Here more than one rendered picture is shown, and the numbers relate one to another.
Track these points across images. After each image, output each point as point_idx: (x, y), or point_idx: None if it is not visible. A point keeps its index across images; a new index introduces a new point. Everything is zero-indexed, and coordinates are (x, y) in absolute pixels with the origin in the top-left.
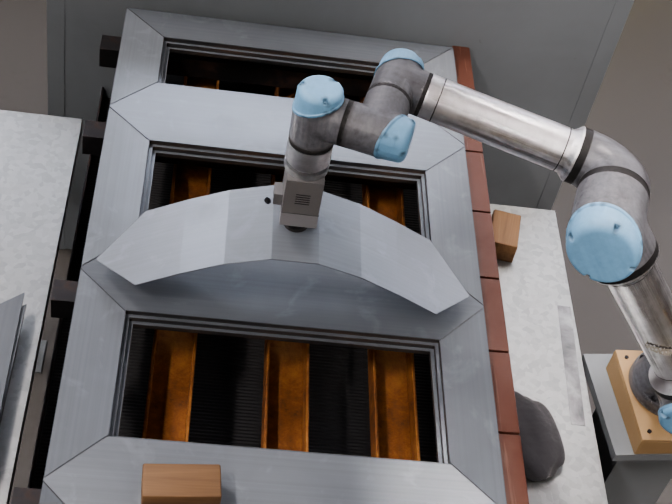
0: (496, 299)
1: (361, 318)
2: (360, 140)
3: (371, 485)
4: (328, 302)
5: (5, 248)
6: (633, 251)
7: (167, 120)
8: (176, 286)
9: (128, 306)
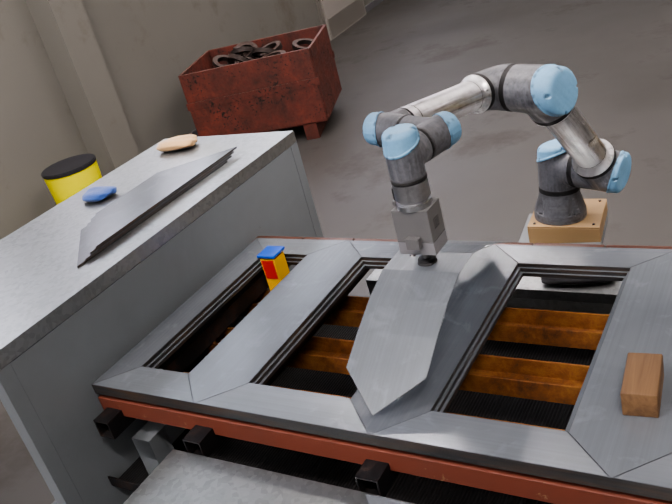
0: None
1: (485, 293)
2: (442, 137)
3: (645, 301)
4: (464, 306)
5: None
6: (572, 73)
7: (234, 371)
8: None
9: (426, 408)
